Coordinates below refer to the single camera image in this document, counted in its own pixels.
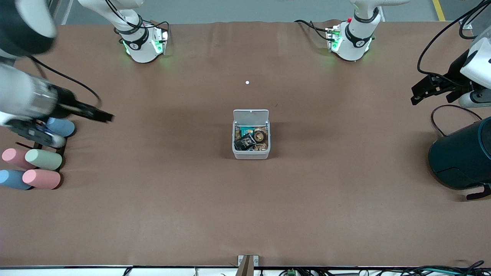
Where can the white lidded trash bin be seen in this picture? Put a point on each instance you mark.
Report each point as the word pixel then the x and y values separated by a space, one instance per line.
pixel 251 116

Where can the green terminal block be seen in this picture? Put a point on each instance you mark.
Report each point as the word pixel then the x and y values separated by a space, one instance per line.
pixel 290 272

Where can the blue plastic cup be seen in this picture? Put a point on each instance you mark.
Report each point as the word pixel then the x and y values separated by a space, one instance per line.
pixel 64 126
pixel 13 179

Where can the dark teal cylindrical appliance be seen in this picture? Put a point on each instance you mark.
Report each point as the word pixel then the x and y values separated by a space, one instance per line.
pixel 462 157

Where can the brown crumpled snack bag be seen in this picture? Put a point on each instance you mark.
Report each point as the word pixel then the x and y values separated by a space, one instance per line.
pixel 237 133
pixel 262 146

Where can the teal snack packet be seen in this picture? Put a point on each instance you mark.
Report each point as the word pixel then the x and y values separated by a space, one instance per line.
pixel 245 130

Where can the pink plastic cup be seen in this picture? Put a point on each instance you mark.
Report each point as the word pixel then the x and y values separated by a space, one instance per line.
pixel 14 158
pixel 41 179

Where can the aluminium frame profile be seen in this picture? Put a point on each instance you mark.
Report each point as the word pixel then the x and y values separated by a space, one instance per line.
pixel 468 23

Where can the black cup rack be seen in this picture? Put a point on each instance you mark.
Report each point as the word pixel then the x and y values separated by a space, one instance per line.
pixel 38 146

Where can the brown table cover sheet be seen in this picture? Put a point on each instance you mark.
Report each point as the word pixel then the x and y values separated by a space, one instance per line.
pixel 191 211

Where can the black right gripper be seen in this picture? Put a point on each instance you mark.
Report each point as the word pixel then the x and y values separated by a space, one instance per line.
pixel 65 102

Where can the green plastic cup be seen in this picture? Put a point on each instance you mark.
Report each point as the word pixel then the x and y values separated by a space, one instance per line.
pixel 44 159

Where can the metal table edge bracket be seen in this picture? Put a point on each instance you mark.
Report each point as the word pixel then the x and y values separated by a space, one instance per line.
pixel 247 264

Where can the black snack wrapper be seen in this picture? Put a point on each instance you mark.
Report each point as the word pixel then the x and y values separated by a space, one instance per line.
pixel 243 142

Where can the black tape roll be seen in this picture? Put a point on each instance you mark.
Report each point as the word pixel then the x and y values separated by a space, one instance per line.
pixel 260 135

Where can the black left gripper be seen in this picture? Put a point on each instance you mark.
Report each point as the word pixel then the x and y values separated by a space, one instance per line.
pixel 454 78

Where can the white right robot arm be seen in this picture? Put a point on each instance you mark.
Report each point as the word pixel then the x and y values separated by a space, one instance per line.
pixel 23 96

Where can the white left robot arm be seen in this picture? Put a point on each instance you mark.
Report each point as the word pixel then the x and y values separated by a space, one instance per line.
pixel 356 38

